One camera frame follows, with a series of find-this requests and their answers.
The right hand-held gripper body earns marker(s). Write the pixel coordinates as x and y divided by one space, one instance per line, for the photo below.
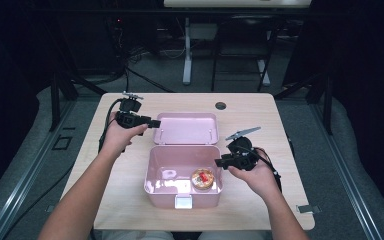
243 156

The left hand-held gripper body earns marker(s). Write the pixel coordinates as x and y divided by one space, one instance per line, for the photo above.
128 116

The round snack packet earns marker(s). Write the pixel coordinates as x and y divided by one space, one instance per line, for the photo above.
202 179

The pink storage box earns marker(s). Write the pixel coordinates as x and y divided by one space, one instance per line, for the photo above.
180 160

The person's left hand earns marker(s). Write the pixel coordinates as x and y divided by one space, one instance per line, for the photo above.
118 138

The person's right hand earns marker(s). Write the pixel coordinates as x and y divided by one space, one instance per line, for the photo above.
261 176

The black metal stand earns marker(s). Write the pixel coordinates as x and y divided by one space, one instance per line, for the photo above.
55 100
328 103

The white desk leg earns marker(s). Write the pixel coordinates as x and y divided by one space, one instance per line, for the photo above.
187 53
264 73

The grey tape piece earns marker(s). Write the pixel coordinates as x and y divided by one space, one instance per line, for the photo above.
308 209
50 209

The white box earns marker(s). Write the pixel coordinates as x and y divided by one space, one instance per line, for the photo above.
203 31

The black chair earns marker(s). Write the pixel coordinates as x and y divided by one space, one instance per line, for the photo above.
246 30

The white desk top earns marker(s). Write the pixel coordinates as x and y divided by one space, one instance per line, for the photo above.
236 3

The aluminium floor rail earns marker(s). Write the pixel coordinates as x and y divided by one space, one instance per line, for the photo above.
30 173
346 173

